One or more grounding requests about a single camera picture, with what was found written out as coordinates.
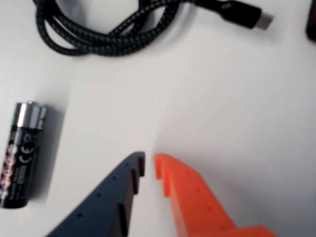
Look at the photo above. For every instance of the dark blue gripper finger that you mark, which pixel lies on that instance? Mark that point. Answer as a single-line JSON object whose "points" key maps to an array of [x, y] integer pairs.
{"points": [[108, 202]]}

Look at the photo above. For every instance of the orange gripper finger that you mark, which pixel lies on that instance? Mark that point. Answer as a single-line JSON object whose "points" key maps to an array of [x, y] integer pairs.
{"points": [[197, 205]]}

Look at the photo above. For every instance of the black silver AA battery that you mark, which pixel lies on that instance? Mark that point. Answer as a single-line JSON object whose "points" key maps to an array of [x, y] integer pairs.
{"points": [[22, 158]]}

